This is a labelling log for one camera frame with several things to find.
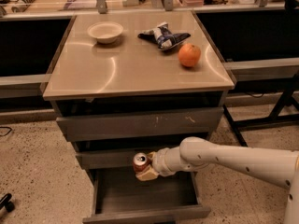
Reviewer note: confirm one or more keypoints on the black caster bottom left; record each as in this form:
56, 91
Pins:
5, 202

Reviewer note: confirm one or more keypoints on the black table leg frame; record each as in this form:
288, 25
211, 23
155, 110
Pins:
274, 117

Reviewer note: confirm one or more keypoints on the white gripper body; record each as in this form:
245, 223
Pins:
163, 162

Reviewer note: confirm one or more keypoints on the top drawer front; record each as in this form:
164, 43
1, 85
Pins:
139, 124

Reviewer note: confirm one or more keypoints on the blue white chip bag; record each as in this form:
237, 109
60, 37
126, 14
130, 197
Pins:
163, 37

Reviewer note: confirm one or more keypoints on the orange fruit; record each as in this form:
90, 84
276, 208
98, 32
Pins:
189, 55

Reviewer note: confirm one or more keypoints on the middle drawer front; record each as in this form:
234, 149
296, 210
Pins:
111, 158

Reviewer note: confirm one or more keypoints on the open bottom drawer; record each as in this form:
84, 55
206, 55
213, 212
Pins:
120, 198

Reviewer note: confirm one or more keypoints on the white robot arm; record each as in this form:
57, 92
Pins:
275, 166

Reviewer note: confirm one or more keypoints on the white bowl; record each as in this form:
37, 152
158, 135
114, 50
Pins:
105, 32

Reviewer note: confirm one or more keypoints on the grey drawer cabinet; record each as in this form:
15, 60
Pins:
132, 75

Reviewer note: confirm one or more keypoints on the red coke can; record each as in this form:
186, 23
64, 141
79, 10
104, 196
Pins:
140, 162

